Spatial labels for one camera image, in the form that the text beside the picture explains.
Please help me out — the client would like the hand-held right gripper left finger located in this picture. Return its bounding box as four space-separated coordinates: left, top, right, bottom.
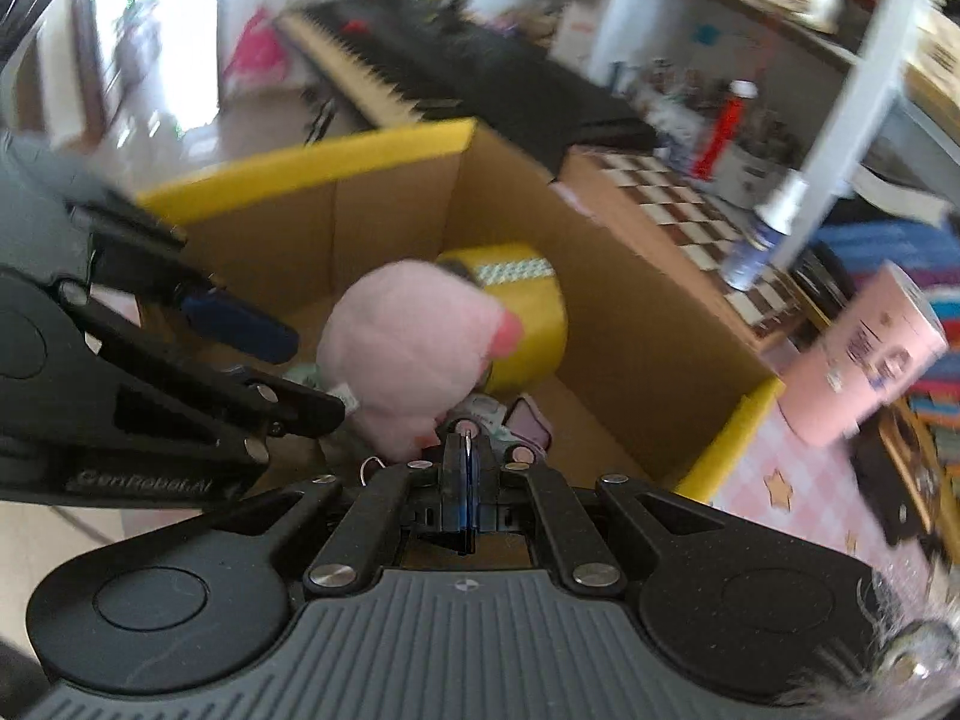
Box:
217 431 470 593

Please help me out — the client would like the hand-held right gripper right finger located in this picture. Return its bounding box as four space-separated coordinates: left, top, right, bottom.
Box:
469 431 721 593

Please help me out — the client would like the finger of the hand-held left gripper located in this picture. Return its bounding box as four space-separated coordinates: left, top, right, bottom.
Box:
64 199 299 365
52 281 346 466

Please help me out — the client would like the pink plush toy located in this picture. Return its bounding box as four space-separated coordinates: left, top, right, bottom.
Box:
315 259 526 466

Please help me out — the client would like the yellow cardboard box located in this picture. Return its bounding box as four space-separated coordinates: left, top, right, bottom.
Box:
139 118 786 511

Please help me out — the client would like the black keyboard stand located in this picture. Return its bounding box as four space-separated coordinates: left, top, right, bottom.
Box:
304 86 338 147

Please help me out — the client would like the pink backpack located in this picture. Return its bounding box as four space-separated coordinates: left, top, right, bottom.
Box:
225 7 290 87

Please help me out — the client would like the brown white chessboard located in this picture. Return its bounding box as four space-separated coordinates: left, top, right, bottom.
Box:
559 146 837 338

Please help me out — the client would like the black electronic keyboard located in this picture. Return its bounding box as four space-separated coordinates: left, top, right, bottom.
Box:
276 0 665 166

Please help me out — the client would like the white blue spray bottle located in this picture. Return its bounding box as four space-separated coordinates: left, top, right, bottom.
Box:
721 169 812 291

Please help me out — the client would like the pink cylinder container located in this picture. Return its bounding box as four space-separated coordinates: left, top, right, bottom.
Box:
778 261 950 448

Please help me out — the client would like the dark brown case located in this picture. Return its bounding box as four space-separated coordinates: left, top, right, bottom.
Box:
851 405 942 548

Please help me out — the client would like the white pen holder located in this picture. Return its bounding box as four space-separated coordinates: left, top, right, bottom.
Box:
716 139 788 211

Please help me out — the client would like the red tassel pen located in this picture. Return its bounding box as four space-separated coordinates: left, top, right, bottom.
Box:
694 79 760 181

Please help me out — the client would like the white box with red label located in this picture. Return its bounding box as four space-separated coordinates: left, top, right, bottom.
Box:
551 0 601 72

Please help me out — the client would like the grey fluffy sleeve cuff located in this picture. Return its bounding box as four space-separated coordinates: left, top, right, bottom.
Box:
787 577 960 720

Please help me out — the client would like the row of books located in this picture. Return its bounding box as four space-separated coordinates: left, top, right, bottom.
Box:
817 221 960 481

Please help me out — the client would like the white shelf unit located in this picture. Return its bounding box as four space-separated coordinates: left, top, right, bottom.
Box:
547 0 863 166

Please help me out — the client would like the white shelf pole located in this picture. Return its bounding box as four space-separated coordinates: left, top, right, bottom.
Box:
780 0 946 271

